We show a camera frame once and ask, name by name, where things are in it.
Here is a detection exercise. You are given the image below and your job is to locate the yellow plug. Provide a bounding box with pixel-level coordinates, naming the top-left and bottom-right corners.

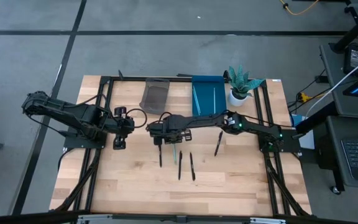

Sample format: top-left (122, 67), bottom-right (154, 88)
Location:
top-left (298, 92), bottom-right (313, 103)

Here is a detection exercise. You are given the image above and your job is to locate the yellow extension cable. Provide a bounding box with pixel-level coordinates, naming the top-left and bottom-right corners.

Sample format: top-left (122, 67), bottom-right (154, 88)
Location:
top-left (278, 0), bottom-right (319, 16)

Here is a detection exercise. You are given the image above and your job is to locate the black desk beam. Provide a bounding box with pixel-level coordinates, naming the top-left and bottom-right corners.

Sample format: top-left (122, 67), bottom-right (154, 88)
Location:
top-left (329, 6), bottom-right (358, 54)

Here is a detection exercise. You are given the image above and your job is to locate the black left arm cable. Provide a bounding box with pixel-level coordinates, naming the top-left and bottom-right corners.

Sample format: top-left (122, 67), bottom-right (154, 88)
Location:
top-left (125, 108), bottom-right (148, 129)

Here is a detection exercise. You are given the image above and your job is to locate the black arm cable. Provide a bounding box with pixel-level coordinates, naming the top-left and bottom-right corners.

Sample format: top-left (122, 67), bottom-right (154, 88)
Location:
top-left (158, 111), bottom-right (173, 123)
top-left (125, 108), bottom-right (148, 129)

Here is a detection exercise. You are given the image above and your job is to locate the green succulent plant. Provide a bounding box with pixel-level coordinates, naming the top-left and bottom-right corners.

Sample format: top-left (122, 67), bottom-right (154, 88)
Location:
top-left (227, 64), bottom-right (265, 101)

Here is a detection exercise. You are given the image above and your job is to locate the white cable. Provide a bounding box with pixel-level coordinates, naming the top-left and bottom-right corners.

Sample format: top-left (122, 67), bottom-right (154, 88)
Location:
top-left (305, 51), bottom-right (358, 116)

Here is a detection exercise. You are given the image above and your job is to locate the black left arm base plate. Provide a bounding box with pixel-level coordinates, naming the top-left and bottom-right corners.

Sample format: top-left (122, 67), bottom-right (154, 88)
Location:
top-left (63, 132), bottom-right (108, 149)

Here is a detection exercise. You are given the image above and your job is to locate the blue plastic bin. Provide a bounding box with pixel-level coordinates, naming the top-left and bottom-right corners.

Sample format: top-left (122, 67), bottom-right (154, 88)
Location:
top-left (191, 75), bottom-right (228, 121)

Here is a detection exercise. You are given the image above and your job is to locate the white plant pot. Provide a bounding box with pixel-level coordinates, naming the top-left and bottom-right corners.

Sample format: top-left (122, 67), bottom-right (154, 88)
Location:
top-left (228, 88), bottom-right (249, 108)

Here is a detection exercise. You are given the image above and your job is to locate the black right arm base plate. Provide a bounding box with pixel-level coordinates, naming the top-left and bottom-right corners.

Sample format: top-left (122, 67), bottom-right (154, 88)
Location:
top-left (258, 129), bottom-right (301, 154)

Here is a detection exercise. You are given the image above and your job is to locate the blue and white box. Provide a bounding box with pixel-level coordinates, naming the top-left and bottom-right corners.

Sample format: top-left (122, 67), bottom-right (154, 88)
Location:
top-left (291, 113), bottom-right (316, 151)

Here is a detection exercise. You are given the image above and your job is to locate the silver metal bracket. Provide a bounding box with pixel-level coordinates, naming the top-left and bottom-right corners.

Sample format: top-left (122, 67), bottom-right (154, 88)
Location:
top-left (76, 213), bottom-right (114, 224)
top-left (249, 217), bottom-right (287, 224)

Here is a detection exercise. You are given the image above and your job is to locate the black aluminium frame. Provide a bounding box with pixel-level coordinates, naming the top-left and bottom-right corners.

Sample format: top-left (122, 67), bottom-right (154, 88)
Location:
top-left (0, 74), bottom-right (358, 224)

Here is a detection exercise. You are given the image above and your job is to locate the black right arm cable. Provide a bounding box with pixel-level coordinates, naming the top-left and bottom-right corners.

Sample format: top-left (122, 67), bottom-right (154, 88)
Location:
top-left (158, 111), bottom-right (173, 123)

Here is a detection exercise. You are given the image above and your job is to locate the translucent grey plastic bin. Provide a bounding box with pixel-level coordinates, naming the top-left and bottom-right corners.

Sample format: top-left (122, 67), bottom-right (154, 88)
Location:
top-left (139, 77), bottom-right (171, 115)

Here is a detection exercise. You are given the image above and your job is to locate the dark grey cart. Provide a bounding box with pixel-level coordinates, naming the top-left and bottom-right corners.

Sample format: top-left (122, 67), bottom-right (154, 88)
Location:
top-left (294, 42), bottom-right (358, 195)

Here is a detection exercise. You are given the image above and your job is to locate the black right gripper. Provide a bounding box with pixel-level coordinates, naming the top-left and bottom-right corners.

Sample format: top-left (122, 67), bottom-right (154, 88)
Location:
top-left (146, 114), bottom-right (193, 146)

